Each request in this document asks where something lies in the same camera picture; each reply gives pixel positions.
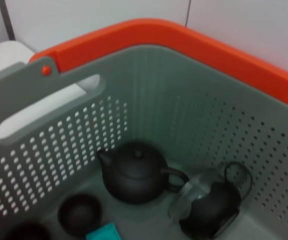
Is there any glass teacup with black base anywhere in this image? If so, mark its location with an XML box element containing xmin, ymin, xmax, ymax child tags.
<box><xmin>168</xmin><ymin>161</ymin><xmax>254</xmax><ymax>240</ymax></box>

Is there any teal square toy plate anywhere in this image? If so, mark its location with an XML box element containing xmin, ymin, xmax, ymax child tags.
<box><xmin>85</xmin><ymin>222</ymin><xmax>121</xmax><ymax>240</ymax></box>

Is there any grey-green perforated storage bin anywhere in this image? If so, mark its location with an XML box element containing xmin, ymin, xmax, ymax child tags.
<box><xmin>0</xmin><ymin>44</ymin><xmax>288</xmax><ymax>240</ymax></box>

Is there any dark clay teacup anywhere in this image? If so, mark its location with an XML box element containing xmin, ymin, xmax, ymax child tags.
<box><xmin>3</xmin><ymin>222</ymin><xmax>52</xmax><ymax>240</ymax></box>
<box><xmin>57</xmin><ymin>193</ymin><xmax>103</xmax><ymax>237</ymax></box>

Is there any dark clay teapot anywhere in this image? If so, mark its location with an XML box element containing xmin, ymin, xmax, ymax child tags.
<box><xmin>97</xmin><ymin>141</ymin><xmax>190</xmax><ymax>204</ymax></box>

